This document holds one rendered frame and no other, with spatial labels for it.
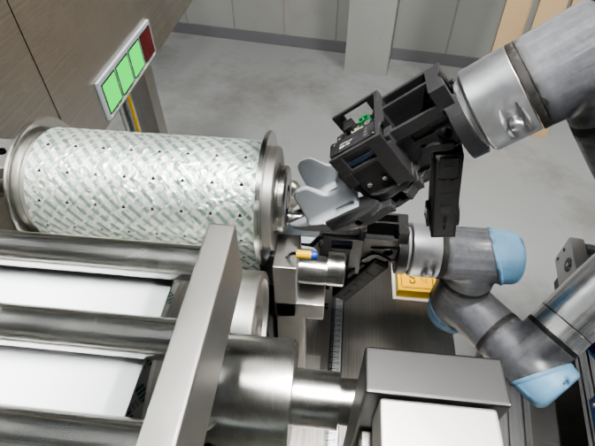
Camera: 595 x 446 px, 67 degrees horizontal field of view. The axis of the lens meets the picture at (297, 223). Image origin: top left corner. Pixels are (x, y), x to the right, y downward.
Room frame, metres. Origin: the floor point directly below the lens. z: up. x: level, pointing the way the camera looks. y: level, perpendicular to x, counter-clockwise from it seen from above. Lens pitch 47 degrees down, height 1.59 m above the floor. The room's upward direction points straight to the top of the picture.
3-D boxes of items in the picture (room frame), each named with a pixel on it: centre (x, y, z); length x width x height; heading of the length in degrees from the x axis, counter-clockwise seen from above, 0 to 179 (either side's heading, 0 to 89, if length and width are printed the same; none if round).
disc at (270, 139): (0.36, 0.03, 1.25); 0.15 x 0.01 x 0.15; 174
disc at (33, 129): (0.38, 0.28, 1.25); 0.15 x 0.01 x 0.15; 174
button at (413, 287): (0.49, -0.22, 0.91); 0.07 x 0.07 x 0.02; 84
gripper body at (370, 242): (0.41, -0.09, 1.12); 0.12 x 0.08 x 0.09; 84
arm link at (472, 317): (0.38, -0.26, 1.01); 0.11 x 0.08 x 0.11; 32
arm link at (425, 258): (0.40, -0.17, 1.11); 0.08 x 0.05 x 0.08; 174
